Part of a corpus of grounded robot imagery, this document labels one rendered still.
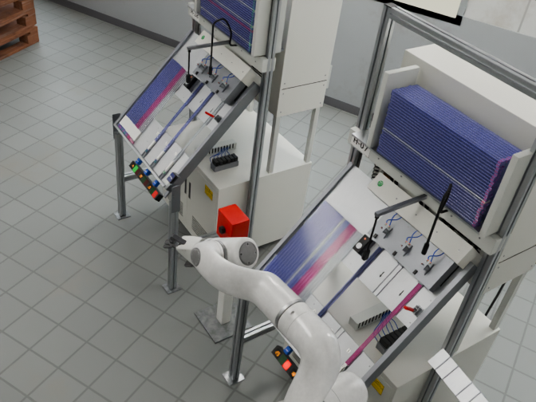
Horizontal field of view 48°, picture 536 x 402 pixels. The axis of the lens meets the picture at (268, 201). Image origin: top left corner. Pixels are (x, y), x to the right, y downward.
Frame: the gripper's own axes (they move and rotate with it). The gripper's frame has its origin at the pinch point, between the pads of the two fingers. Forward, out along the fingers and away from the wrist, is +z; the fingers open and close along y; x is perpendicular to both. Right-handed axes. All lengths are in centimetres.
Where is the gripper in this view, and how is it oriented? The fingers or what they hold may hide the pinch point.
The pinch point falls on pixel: (178, 253)
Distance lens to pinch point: 180.5
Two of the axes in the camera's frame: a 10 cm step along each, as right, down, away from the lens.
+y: -6.0, -6.3, -4.9
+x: -4.4, 7.7, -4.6
